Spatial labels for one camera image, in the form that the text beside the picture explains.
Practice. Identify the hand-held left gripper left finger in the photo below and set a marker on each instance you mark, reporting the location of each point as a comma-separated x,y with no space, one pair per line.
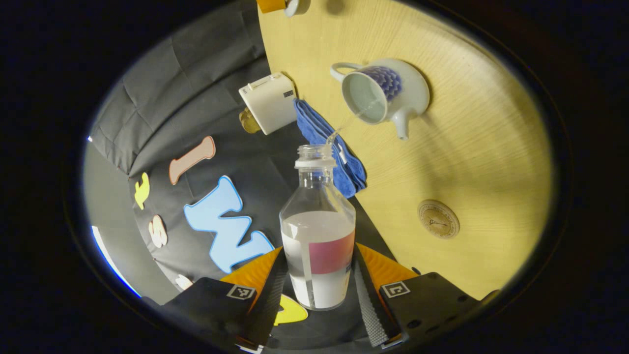
268,305

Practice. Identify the round wooden coaster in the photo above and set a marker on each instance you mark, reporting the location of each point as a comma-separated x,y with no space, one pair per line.
438,220

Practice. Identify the white teacup lid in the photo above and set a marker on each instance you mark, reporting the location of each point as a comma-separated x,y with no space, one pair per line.
297,7

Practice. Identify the clear water bottle pink label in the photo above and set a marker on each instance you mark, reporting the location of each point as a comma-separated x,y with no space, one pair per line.
317,236

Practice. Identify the white toaster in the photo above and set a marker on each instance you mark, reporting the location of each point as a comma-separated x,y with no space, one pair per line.
268,103

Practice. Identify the brown toast slice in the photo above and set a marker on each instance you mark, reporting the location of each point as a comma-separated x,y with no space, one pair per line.
248,122

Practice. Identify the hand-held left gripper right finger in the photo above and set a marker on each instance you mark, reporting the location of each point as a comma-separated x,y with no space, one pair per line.
369,309

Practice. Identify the folded blue towel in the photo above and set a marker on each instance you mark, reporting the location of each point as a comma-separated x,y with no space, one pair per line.
324,142

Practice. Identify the black backdrop cloth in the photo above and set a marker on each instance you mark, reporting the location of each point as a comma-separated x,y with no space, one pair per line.
196,93

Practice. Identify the white blue-patterned teacup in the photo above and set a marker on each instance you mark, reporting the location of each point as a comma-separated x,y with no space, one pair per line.
408,88

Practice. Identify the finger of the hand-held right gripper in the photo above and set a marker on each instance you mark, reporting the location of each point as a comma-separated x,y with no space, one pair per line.
271,5

